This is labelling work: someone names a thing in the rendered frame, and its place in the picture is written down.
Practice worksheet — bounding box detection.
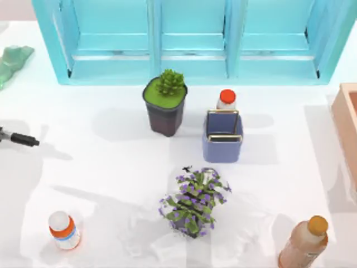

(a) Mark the green succulent in dark pot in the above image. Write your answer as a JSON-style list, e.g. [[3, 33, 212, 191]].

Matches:
[[142, 69, 188, 138]]

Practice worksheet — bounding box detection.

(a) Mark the blue square basket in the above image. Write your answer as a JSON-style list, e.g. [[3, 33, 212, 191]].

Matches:
[[202, 109, 244, 163]]

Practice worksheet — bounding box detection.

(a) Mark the white bottle with red cap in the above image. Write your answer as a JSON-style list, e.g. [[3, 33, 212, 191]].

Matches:
[[216, 89, 238, 112]]

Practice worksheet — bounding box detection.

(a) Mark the purple flowering potted plant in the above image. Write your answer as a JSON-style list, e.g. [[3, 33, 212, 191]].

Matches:
[[158, 165, 233, 239]]

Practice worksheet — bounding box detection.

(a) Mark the light blue rack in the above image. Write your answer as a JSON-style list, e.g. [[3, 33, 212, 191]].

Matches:
[[31, 0, 357, 87]]

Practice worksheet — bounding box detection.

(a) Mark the white and orange bottle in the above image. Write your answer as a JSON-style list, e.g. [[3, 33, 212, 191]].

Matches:
[[48, 210, 81, 251]]

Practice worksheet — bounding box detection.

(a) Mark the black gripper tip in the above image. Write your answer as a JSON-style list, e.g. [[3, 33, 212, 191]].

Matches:
[[0, 127, 40, 147]]

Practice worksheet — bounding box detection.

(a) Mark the beige bottle with orange cap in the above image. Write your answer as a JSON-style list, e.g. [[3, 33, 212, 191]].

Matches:
[[278, 215, 329, 268]]

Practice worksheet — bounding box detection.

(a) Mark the salmon-coloured box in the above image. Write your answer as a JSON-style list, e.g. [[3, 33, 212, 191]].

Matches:
[[331, 83, 357, 192]]

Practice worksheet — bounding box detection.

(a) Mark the green glass figurine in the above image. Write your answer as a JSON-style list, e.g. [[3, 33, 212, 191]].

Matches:
[[0, 45, 35, 92]]

